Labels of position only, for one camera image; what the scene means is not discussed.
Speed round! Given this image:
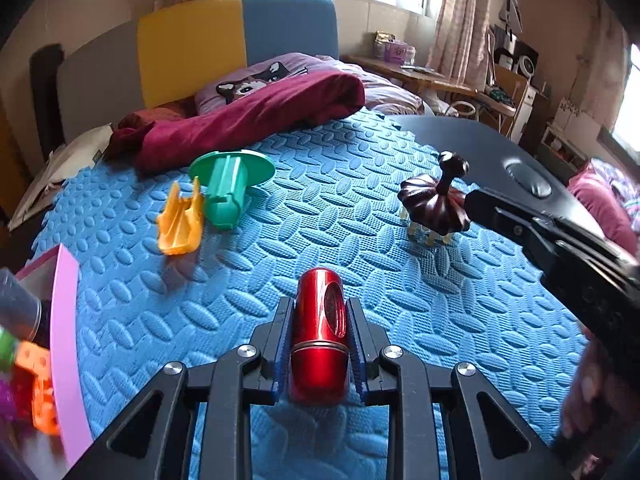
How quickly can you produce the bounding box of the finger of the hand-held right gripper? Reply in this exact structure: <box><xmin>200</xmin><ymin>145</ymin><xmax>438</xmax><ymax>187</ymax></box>
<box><xmin>464</xmin><ymin>187</ymin><xmax>561</xmax><ymax>263</ymax></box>

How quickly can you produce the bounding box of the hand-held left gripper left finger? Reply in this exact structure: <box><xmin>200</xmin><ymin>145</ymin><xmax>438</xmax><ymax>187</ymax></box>
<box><xmin>65</xmin><ymin>297</ymin><xmax>293</xmax><ymax>480</ymax></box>

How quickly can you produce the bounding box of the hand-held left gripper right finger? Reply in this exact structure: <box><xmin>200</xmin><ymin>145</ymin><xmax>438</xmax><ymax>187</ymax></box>
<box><xmin>346</xmin><ymin>299</ymin><xmax>573</xmax><ymax>480</ymax></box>

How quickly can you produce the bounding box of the red metal cylinder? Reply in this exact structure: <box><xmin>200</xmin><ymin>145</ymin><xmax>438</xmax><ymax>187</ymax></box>
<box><xmin>289</xmin><ymin>267</ymin><xmax>349</xmax><ymax>406</ymax></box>

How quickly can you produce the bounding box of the dark brown wooden massager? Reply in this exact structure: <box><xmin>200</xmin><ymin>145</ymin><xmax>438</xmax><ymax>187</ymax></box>
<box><xmin>397</xmin><ymin>151</ymin><xmax>472</xmax><ymax>247</ymax></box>

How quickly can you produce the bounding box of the pink box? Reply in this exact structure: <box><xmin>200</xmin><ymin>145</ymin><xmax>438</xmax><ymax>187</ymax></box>
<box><xmin>0</xmin><ymin>244</ymin><xmax>95</xmax><ymax>461</ymax></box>

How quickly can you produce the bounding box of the person's right hand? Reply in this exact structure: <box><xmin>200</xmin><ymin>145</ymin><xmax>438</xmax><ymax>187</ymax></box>
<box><xmin>561</xmin><ymin>325</ymin><xmax>608</xmax><ymax>436</ymax></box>

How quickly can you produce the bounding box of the black padded table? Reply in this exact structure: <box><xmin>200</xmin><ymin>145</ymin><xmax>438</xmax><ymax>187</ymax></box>
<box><xmin>387</xmin><ymin>114</ymin><xmax>608</xmax><ymax>241</ymax></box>

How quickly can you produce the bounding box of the magenta blanket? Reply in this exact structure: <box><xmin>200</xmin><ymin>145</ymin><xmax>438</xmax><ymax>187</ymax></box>
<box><xmin>567</xmin><ymin>157</ymin><xmax>640</xmax><ymax>256</ymax></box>

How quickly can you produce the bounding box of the white shelf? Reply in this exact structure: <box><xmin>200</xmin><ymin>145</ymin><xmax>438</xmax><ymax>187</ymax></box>
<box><xmin>542</xmin><ymin>120</ymin><xmax>591</xmax><ymax>166</ymax></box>

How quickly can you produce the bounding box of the metal leg stool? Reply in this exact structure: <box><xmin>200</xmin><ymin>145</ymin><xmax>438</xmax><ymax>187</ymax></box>
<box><xmin>475</xmin><ymin>87</ymin><xmax>518</xmax><ymax>136</ymax></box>

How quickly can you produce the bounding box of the orange plastic toy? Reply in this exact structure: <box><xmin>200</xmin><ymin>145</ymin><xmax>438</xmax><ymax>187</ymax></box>
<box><xmin>156</xmin><ymin>176</ymin><xmax>205</xmax><ymax>256</ymax></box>

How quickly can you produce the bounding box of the pink striped blanket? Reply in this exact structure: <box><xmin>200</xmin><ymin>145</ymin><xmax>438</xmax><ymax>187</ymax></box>
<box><xmin>345</xmin><ymin>62</ymin><xmax>426</xmax><ymax>116</ymax></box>

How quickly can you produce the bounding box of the wooden side table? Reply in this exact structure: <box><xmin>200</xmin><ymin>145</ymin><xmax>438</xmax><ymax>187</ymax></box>
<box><xmin>342</xmin><ymin>55</ymin><xmax>476</xmax><ymax>106</ymax></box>

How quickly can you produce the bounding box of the green plastic toy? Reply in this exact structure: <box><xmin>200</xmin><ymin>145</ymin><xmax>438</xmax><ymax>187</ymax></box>
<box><xmin>189</xmin><ymin>149</ymin><xmax>277</xmax><ymax>231</ymax></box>

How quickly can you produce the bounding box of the blue foam mat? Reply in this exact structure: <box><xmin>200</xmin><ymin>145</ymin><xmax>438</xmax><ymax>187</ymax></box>
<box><xmin>32</xmin><ymin>110</ymin><xmax>596</xmax><ymax>480</ymax></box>

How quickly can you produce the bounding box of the purple box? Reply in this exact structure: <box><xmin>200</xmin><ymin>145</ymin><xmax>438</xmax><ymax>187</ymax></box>
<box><xmin>375</xmin><ymin>31</ymin><xmax>417</xmax><ymax>64</ymax></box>

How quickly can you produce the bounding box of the pink curtain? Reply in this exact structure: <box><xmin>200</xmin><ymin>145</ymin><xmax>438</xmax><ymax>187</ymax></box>
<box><xmin>425</xmin><ymin>0</ymin><xmax>493</xmax><ymax>86</ymax></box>

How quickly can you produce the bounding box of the dark red cloth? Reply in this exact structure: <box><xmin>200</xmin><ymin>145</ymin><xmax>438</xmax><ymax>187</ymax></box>
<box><xmin>107</xmin><ymin>70</ymin><xmax>367</xmax><ymax>175</ymax></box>

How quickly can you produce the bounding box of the orange perforated toy block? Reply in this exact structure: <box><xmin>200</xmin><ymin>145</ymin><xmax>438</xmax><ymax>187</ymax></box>
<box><xmin>15</xmin><ymin>342</ymin><xmax>61</xmax><ymax>436</ymax></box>

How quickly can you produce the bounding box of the grey transparent cup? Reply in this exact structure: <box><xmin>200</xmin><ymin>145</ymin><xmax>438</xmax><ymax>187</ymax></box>
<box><xmin>0</xmin><ymin>269</ymin><xmax>43</xmax><ymax>341</ymax></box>

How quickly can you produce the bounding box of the pink dog print pillow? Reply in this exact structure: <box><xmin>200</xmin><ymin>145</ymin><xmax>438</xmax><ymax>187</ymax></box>
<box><xmin>194</xmin><ymin>52</ymin><xmax>346</xmax><ymax>118</ymax></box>

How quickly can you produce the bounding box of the white cloth bag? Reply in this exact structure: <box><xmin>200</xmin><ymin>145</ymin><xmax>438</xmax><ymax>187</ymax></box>
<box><xmin>7</xmin><ymin>122</ymin><xmax>115</xmax><ymax>231</ymax></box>

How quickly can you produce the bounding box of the blue yellow grey headboard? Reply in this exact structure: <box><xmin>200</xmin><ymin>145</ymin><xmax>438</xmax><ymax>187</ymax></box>
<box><xmin>60</xmin><ymin>0</ymin><xmax>341</xmax><ymax>131</ymax></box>

